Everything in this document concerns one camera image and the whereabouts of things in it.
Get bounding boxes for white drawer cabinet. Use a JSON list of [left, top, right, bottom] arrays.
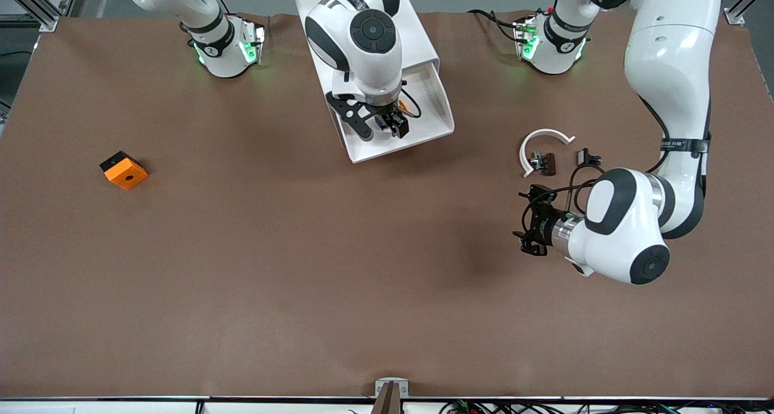
[[293, 0, 440, 97]]

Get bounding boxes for small dark brown connector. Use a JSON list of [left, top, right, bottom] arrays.
[[528, 151, 556, 177]]

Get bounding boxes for white curved plastic piece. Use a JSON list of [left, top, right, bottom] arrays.
[[519, 128, 576, 178]]

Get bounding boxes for brown table mat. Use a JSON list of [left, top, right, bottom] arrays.
[[0, 10, 774, 399]]

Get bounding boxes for dark brown upright profile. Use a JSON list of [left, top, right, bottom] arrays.
[[370, 382, 404, 414]]

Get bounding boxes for orange and black block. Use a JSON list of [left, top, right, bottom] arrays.
[[100, 150, 149, 190]]

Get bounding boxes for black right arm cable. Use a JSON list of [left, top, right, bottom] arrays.
[[396, 86, 423, 120]]

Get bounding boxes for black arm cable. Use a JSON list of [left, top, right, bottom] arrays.
[[396, 86, 423, 120], [521, 163, 607, 216]]

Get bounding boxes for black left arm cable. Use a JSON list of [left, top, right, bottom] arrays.
[[521, 163, 607, 216]]

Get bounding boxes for black base cable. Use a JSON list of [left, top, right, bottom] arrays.
[[467, 9, 522, 43]]

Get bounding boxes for tangled black cables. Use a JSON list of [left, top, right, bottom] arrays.
[[440, 400, 753, 414]]

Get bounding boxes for grey metal bracket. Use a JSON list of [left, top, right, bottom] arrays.
[[374, 377, 410, 398]]

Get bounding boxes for aluminium frame profile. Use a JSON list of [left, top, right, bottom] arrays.
[[724, 0, 774, 26], [0, 0, 82, 33]]

